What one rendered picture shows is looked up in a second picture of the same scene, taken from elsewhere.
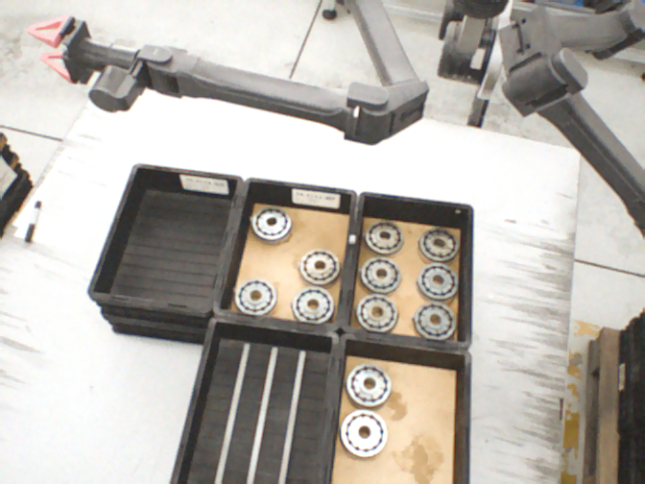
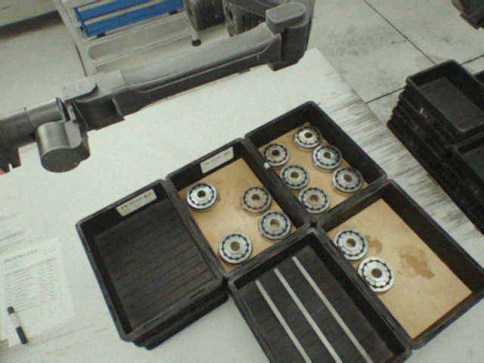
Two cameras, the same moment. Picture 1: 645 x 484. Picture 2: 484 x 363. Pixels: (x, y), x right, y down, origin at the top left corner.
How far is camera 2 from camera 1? 0.60 m
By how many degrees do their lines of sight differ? 17
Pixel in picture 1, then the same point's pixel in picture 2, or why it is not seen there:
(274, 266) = (225, 220)
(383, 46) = not seen: outside the picture
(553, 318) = (384, 138)
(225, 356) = (249, 301)
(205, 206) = (147, 217)
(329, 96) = (253, 36)
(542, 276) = (358, 120)
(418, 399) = (380, 230)
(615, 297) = not seen: hidden behind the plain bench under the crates
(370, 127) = (299, 41)
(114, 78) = (57, 132)
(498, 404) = not seen: hidden behind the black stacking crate
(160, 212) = (118, 244)
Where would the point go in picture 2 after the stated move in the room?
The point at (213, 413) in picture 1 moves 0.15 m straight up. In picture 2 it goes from (277, 343) to (278, 335)
